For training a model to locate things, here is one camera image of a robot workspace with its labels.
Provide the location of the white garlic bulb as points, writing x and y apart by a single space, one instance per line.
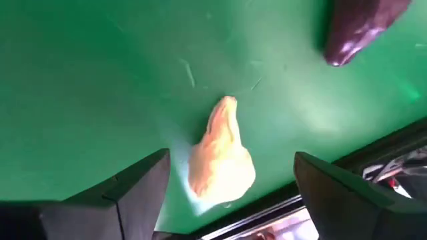
220 163

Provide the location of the small purple eggplant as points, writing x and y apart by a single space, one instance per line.
357 30

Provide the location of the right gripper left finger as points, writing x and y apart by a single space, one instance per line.
133 200

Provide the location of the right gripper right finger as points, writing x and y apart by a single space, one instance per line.
350 213

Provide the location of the green table mat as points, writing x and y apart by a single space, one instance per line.
100 83

